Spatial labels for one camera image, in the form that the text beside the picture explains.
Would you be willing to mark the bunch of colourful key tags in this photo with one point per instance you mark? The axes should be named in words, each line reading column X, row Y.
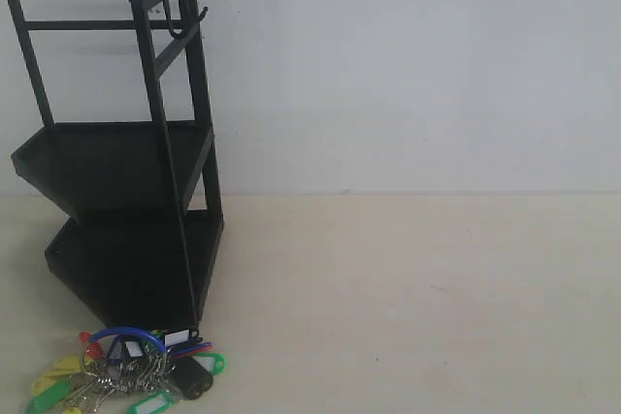
column 160, row 368

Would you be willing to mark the black S hook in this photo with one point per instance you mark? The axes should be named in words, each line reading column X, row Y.
column 190, row 14

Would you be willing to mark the black two-tier metal rack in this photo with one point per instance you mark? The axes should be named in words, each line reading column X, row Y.
column 142, row 198

